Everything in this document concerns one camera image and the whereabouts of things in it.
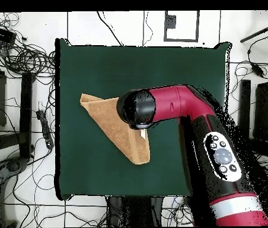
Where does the orange terry towel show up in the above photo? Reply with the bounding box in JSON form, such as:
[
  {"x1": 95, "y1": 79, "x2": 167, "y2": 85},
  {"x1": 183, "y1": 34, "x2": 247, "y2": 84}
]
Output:
[{"x1": 79, "y1": 93, "x2": 151, "y2": 165}]

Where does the dark green table cloth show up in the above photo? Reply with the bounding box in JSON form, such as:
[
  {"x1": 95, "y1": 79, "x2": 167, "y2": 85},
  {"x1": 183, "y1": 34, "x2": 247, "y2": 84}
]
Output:
[{"x1": 54, "y1": 37, "x2": 232, "y2": 201}]

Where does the black power strip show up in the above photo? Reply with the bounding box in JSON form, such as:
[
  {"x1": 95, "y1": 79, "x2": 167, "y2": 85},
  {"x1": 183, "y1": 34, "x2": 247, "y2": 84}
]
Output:
[{"x1": 36, "y1": 109, "x2": 55, "y2": 150}]

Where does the black bar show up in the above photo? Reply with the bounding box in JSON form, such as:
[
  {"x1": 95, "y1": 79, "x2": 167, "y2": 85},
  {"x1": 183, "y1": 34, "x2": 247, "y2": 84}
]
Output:
[
  {"x1": 236, "y1": 79, "x2": 252, "y2": 143},
  {"x1": 19, "y1": 71, "x2": 34, "y2": 159}
]

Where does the black rounded stand base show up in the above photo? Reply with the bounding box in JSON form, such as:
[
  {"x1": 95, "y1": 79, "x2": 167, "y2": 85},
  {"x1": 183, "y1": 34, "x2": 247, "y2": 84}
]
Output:
[{"x1": 0, "y1": 156, "x2": 29, "y2": 227}]

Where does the black power adapter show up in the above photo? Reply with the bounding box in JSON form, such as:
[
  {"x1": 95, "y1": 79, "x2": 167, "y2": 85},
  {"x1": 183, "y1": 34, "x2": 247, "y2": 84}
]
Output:
[{"x1": 250, "y1": 63, "x2": 266, "y2": 78}]

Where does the black rod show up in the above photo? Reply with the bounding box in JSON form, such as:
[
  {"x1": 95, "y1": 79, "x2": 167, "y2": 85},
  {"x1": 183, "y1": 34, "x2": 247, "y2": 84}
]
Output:
[{"x1": 240, "y1": 20, "x2": 268, "y2": 44}]

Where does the black rectangular box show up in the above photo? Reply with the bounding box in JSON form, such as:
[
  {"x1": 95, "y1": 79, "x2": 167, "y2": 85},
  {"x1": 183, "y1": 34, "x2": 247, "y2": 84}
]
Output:
[{"x1": 0, "y1": 24, "x2": 17, "y2": 46}]

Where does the thin black cable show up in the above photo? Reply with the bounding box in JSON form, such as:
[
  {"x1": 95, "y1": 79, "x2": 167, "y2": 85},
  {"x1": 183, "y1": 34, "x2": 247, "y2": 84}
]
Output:
[{"x1": 96, "y1": 10, "x2": 125, "y2": 46}]

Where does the grey square frame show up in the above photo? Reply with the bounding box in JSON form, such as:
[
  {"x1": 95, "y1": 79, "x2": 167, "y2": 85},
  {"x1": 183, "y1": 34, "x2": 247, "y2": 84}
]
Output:
[{"x1": 164, "y1": 10, "x2": 200, "y2": 43}]

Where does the black cable tangle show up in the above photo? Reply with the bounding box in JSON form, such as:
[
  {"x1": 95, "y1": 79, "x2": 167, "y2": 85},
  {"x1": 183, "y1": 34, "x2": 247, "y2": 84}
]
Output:
[{"x1": 0, "y1": 42, "x2": 56, "y2": 77}]

